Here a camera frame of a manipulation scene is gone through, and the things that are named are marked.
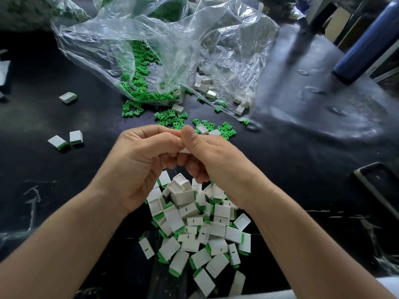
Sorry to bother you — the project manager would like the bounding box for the person's right hand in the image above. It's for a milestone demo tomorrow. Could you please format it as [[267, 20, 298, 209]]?
[[180, 125, 275, 212]]

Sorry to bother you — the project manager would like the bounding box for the pile of green clips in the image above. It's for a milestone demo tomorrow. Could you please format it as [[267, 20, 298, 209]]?
[[120, 40, 251, 142]]

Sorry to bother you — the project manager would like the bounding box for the white paper sheet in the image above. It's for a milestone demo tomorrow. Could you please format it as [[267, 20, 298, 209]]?
[[0, 60, 11, 86]]

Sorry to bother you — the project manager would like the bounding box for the large bag of assembled pieces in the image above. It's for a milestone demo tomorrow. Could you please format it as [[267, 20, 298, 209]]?
[[0, 0, 93, 32]]

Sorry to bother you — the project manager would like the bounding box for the blue cylinder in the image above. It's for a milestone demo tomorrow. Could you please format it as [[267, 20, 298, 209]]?
[[332, 2, 399, 85]]

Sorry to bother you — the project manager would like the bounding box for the clear plastic bag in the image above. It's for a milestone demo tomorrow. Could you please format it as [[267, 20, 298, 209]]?
[[51, 0, 280, 113]]

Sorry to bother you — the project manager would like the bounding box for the black smartphone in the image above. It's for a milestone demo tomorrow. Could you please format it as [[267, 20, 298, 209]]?
[[353, 162, 399, 221]]

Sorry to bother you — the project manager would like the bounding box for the pile of assembled white-green pieces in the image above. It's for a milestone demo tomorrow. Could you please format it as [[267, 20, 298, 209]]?
[[146, 170, 252, 298]]

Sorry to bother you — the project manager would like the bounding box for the plastic bag full of green pieces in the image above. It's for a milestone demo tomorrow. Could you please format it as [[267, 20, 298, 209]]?
[[96, 0, 191, 24]]

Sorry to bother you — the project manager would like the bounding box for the white metal frame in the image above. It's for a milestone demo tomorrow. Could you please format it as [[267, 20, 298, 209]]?
[[305, 0, 399, 42]]

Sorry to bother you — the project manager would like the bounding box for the person's left hand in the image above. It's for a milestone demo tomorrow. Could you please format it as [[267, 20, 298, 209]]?
[[92, 124, 188, 214]]

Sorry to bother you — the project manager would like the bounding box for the brown cardboard box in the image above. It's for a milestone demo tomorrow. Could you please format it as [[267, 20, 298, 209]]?
[[324, 8, 352, 44]]

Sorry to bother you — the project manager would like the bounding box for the person's right forearm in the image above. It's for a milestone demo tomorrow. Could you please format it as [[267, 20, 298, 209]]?
[[249, 190, 395, 299]]

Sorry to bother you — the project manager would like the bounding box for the person's left forearm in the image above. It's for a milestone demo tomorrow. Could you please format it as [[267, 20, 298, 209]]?
[[0, 189, 128, 299]]

